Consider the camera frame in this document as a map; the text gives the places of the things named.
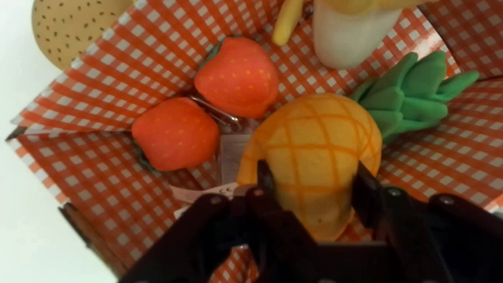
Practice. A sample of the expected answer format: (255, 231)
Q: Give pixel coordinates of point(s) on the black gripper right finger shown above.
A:
(367, 198)

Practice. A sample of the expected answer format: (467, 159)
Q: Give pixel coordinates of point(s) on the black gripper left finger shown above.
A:
(265, 181)

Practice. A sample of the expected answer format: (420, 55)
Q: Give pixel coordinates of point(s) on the yellow pineapple toy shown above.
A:
(315, 143)

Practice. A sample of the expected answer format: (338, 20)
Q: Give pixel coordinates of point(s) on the lower orange strawberry toy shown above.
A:
(176, 133)

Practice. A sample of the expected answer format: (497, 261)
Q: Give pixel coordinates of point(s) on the orange strawberry toy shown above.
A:
(176, 133)
(239, 78)

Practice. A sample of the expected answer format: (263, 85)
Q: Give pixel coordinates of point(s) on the upper orange strawberry toy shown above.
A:
(239, 78)

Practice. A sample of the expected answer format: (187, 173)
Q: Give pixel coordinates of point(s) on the white toy bottle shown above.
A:
(346, 31)

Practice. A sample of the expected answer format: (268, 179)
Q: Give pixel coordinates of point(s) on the yellow banana toy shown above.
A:
(288, 17)

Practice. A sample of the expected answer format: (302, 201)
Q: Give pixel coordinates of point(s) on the red checkered basket liner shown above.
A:
(74, 135)

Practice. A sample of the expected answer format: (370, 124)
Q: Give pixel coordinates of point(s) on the tan dotted round toy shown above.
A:
(63, 28)

